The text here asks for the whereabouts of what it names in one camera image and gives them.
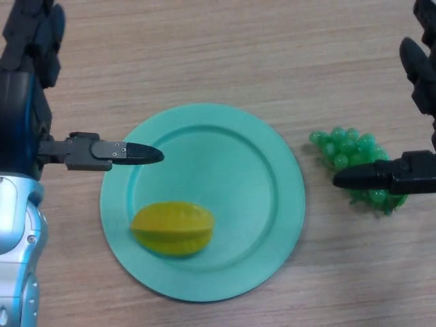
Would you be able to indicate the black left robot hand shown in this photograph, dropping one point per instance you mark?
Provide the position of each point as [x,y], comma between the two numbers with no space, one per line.
[17,119]

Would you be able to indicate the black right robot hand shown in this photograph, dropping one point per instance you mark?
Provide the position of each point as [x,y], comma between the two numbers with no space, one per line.
[415,173]

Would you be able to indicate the yellow starfruit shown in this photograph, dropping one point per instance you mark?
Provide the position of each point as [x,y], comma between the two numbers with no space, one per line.
[173,228]

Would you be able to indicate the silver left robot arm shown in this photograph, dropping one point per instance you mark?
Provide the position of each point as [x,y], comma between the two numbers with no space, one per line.
[20,221]

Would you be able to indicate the green round plate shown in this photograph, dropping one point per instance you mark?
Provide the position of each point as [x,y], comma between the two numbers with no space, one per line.
[238,177]

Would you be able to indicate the green grape bunch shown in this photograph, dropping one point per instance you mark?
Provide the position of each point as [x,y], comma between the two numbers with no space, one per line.
[344,146]

